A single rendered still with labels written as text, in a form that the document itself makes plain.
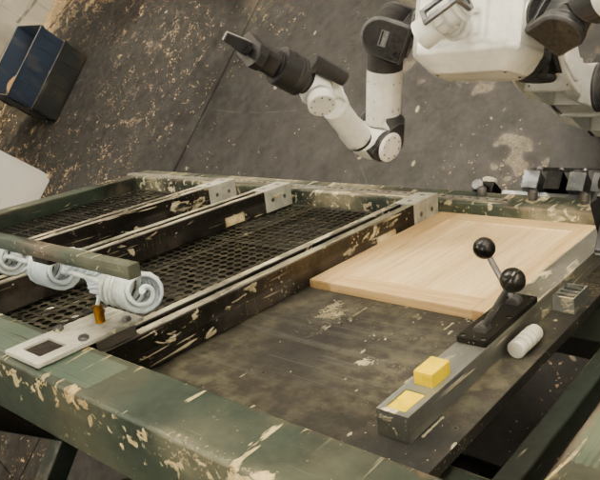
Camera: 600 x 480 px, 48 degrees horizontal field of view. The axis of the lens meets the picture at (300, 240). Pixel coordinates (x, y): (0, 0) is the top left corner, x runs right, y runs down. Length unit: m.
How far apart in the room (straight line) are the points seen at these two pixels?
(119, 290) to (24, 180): 4.27
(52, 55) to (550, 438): 5.05
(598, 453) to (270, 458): 0.36
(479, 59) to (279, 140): 2.29
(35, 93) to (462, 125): 3.49
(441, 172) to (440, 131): 0.21
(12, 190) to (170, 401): 4.44
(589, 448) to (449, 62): 0.98
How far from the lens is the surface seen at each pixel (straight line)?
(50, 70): 5.65
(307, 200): 2.17
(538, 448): 1.02
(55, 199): 2.65
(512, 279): 1.03
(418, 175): 3.11
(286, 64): 1.52
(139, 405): 0.90
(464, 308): 1.26
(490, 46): 1.52
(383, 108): 1.73
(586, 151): 2.67
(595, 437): 0.86
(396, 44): 1.65
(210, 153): 4.06
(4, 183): 5.22
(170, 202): 2.19
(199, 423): 0.83
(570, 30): 1.46
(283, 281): 1.40
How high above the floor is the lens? 2.45
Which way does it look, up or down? 47 degrees down
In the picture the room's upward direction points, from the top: 58 degrees counter-clockwise
